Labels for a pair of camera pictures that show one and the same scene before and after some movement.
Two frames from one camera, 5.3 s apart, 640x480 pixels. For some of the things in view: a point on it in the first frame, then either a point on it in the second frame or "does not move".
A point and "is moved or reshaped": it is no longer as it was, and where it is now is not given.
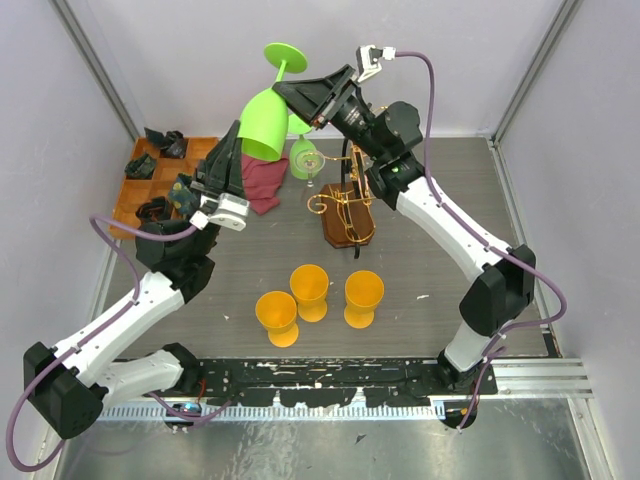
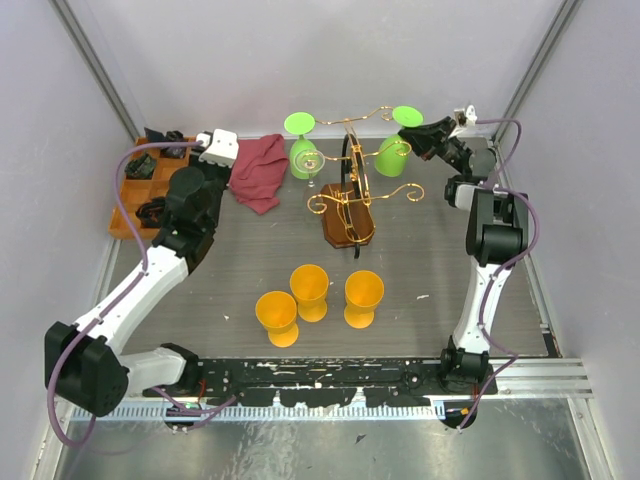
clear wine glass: [309, 162] does not move
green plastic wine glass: [303, 153] does not move
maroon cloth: [262, 181] does not move
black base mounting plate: [332, 382] does not move
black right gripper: [308, 98] → [425, 138]
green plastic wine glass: [264, 123] is moved or reshaped
